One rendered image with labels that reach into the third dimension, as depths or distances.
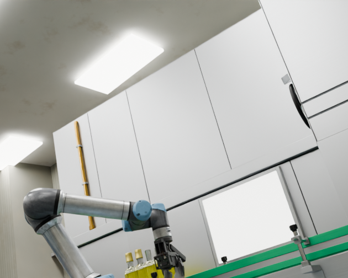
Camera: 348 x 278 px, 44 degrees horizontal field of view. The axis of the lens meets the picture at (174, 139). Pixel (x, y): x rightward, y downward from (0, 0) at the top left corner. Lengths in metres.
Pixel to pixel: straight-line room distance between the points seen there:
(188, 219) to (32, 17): 3.66
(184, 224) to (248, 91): 0.73
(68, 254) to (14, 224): 6.36
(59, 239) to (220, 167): 0.85
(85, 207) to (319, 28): 1.09
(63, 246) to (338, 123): 1.11
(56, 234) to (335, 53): 1.24
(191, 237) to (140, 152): 0.59
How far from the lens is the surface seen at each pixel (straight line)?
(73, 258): 1.74
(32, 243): 8.15
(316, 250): 1.74
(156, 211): 1.83
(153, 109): 2.44
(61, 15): 5.29
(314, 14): 1.77
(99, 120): 2.69
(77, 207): 1.66
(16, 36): 5.52
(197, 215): 2.13
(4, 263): 8.26
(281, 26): 1.79
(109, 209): 1.67
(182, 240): 2.16
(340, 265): 1.70
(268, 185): 1.99
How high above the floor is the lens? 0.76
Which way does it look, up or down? 24 degrees up
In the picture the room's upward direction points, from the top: 14 degrees counter-clockwise
